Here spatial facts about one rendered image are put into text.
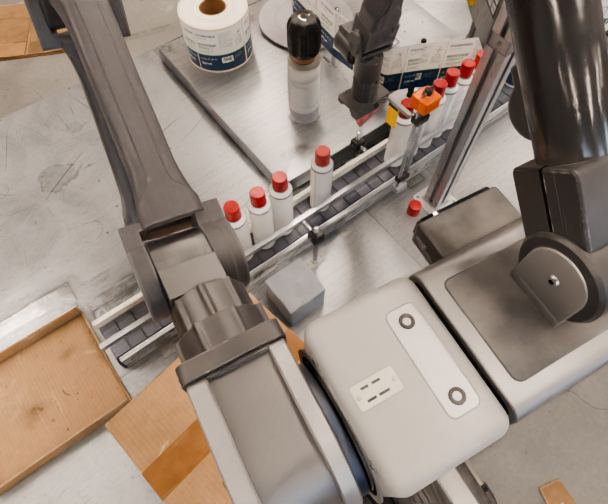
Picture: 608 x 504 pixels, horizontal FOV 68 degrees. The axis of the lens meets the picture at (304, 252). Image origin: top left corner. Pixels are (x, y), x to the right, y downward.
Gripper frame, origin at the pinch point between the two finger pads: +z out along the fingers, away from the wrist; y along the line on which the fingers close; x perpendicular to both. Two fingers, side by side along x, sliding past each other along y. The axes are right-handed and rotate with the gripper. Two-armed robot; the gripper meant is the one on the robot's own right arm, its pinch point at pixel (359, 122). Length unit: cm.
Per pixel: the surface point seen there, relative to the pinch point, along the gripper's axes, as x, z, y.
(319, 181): 7.9, 0.3, 18.2
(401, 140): 8.8, 2.7, -6.4
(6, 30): -253, 103, 57
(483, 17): 14.4, -31.1, -12.2
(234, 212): 8.1, -7.3, 39.9
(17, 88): -202, 104, 69
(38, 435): 15, 17, 96
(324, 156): 7.5, -7.2, 16.9
